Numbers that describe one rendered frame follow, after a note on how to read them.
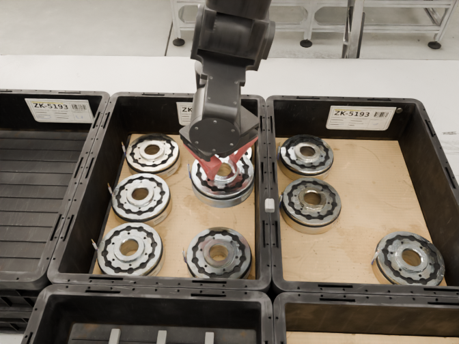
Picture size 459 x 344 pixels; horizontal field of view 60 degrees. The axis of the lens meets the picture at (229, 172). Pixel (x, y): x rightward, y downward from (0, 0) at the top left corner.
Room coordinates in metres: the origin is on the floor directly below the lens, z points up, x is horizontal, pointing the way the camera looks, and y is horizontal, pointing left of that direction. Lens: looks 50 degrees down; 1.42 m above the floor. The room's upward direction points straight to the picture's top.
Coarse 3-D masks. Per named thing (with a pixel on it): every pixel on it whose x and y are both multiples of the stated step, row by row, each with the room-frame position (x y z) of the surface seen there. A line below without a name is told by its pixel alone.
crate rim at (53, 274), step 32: (128, 96) 0.61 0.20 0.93; (160, 96) 0.61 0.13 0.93; (192, 96) 0.61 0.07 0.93; (256, 96) 0.61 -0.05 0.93; (96, 160) 0.44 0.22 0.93; (64, 224) 0.31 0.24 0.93; (64, 256) 0.27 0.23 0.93; (192, 288) 0.22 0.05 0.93; (224, 288) 0.22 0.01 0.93; (256, 288) 0.22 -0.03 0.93
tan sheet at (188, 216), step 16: (192, 160) 0.53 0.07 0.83; (128, 176) 0.49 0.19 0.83; (176, 176) 0.49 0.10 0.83; (176, 192) 0.45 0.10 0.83; (192, 192) 0.45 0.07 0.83; (112, 208) 0.41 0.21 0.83; (176, 208) 0.41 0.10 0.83; (192, 208) 0.41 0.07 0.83; (208, 208) 0.41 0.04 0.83; (224, 208) 0.41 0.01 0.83; (240, 208) 0.41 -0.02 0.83; (112, 224) 0.38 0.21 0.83; (160, 224) 0.38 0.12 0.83; (176, 224) 0.38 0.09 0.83; (192, 224) 0.38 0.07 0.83; (208, 224) 0.38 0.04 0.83; (224, 224) 0.38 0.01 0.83; (240, 224) 0.38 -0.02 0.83; (176, 240) 0.35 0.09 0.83; (176, 256) 0.32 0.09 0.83; (96, 272) 0.29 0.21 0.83; (160, 272) 0.29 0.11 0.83; (176, 272) 0.29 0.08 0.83
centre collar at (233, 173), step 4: (224, 160) 0.43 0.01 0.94; (228, 160) 0.43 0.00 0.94; (232, 160) 0.43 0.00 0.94; (228, 164) 0.43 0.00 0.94; (232, 164) 0.42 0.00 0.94; (232, 168) 0.41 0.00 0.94; (236, 168) 0.41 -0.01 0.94; (232, 172) 0.41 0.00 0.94; (236, 172) 0.41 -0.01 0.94; (216, 176) 0.40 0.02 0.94; (220, 176) 0.40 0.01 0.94; (224, 176) 0.40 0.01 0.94; (228, 176) 0.40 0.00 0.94; (232, 176) 0.40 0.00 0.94; (216, 180) 0.39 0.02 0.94; (220, 180) 0.39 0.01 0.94; (224, 180) 0.39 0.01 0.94; (228, 180) 0.39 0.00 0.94
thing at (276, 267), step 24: (288, 96) 0.61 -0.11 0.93; (312, 96) 0.61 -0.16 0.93; (336, 96) 0.61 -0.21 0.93; (432, 144) 0.48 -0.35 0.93; (456, 192) 0.37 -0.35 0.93; (288, 288) 0.22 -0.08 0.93; (312, 288) 0.22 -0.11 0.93; (336, 288) 0.22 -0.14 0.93; (360, 288) 0.22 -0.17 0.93; (384, 288) 0.22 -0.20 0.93; (408, 288) 0.22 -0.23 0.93; (432, 288) 0.22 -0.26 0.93; (456, 288) 0.22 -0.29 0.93
